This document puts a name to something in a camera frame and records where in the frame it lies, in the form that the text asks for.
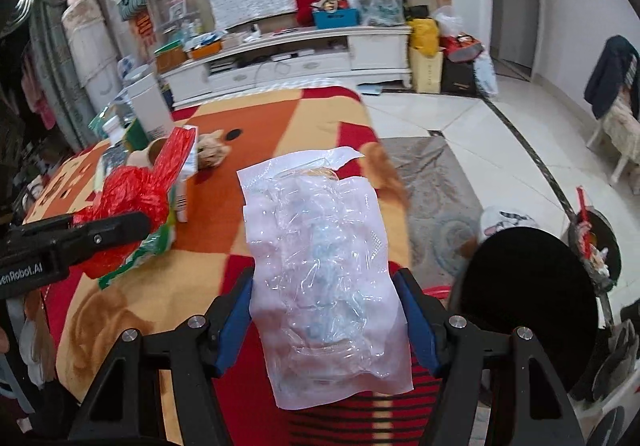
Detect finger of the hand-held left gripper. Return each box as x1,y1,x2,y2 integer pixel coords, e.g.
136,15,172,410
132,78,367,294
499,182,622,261
30,211,152,264

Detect striped hanging bag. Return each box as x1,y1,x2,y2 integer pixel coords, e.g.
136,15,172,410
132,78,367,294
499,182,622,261
117,0,151,21

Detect orange white carton box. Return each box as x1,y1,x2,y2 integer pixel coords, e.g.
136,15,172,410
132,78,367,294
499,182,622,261
170,126,202,223

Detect orange red printed blanket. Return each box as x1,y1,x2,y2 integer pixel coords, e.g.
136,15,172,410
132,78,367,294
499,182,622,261
22,86,446,446

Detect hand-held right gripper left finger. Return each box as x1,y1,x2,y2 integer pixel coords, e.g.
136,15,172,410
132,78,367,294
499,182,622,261
70,267,256,446

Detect black pan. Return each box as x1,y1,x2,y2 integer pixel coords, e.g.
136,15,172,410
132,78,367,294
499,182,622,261
567,186,622,287

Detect cat print cushion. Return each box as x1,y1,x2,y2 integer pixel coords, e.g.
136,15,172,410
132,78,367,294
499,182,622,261
477,207,541,244

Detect grey floor rug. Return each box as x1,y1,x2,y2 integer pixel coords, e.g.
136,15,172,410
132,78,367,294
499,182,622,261
380,133,483,287

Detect grey curtain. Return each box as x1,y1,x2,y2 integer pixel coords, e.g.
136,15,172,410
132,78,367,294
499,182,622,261
27,0,96,151

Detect red plastic bag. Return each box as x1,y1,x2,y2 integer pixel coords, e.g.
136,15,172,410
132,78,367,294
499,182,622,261
72,128,196,279

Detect green white plastic wrapper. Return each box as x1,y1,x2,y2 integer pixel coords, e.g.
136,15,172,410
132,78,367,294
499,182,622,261
97,220,177,291

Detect white blue plastic bag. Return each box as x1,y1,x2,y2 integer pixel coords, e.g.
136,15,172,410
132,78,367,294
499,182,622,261
472,50,501,99

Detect blue storage box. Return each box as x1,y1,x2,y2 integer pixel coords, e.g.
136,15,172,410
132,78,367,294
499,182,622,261
312,8,361,29

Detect beige covered standing air conditioner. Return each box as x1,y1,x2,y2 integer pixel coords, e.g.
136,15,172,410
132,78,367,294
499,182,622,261
60,0,123,101

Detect hanging clothes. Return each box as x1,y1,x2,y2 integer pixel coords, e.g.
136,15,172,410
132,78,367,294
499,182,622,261
20,46,56,129

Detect dark jacket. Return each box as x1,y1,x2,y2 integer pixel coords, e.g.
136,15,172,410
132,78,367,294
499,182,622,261
584,36,640,119

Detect yellow bag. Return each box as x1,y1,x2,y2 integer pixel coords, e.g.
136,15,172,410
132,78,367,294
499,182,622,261
409,18,441,57

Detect white television cabinet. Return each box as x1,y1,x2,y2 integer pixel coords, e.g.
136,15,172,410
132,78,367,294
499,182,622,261
160,23,413,109

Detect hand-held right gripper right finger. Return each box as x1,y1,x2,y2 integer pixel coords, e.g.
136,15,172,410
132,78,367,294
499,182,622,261
392,267,588,446

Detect brown paper cup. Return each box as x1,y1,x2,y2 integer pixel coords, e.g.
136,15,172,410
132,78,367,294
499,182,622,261
127,138,169,171

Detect black box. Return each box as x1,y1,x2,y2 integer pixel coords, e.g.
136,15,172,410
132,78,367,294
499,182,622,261
442,53,478,96

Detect red gift bag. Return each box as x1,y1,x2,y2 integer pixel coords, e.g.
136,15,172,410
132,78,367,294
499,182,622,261
445,33,485,62

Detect red hanging sign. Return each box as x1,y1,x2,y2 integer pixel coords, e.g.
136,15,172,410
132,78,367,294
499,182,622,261
132,10,156,46

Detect white chair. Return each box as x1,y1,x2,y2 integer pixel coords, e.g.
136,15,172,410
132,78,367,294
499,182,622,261
586,90,640,181

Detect yellow carton box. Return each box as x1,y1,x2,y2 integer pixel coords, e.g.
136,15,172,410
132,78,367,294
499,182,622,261
412,48,445,94

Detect white jar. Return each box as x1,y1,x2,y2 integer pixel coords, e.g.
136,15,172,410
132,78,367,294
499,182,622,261
102,116,126,147

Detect clear plastic packaging bag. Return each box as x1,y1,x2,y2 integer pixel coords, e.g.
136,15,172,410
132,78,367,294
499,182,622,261
236,146,415,411

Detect white cylindrical canister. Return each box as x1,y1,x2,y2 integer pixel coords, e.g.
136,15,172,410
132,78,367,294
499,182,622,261
125,70,174,139

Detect crumpled beige paper ball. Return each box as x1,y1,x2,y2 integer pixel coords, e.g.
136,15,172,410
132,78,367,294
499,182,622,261
195,133,231,171

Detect clear blue printed plastic bag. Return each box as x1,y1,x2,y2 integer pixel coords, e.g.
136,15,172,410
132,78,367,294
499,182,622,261
360,0,405,26

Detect green tissue pack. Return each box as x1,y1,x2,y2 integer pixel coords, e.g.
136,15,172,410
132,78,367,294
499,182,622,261
90,103,132,137

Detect brown box with green lid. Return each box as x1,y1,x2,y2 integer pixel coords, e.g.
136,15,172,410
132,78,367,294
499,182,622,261
154,42,188,74

